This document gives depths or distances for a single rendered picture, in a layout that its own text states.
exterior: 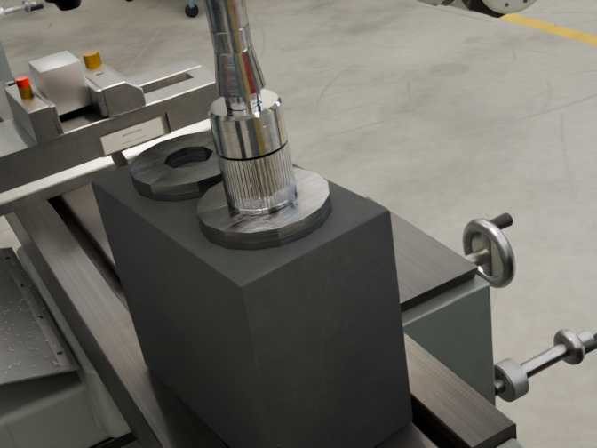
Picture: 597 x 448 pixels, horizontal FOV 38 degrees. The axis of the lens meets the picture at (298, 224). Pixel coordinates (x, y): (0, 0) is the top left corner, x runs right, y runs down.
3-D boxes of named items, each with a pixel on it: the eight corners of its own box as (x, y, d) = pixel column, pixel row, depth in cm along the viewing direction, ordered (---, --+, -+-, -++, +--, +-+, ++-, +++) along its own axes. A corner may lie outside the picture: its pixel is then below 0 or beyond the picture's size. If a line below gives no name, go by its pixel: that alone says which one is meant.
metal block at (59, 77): (78, 92, 117) (66, 50, 114) (92, 104, 113) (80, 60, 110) (41, 105, 115) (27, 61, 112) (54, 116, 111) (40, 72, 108)
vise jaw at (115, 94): (115, 82, 123) (107, 55, 121) (147, 105, 113) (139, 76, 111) (74, 95, 120) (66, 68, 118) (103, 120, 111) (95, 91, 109)
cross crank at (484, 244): (487, 259, 148) (484, 198, 142) (536, 289, 138) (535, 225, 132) (409, 295, 142) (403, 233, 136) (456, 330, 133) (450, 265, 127)
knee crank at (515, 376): (587, 335, 141) (588, 305, 138) (616, 353, 136) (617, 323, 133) (480, 393, 133) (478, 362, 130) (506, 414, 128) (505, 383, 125)
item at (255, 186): (212, 208, 58) (195, 128, 55) (254, 176, 61) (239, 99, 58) (270, 220, 55) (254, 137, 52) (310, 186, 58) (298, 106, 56)
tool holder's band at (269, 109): (195, 128, 55) (191, 113, 54) (239, 99, 58) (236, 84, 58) (254, 137, 52) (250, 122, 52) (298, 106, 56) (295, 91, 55)
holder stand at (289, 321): (256, 305, 83) (215, 110, 73) (416, 420, 66) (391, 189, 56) (144, 366, 77) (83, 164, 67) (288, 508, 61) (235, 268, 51)
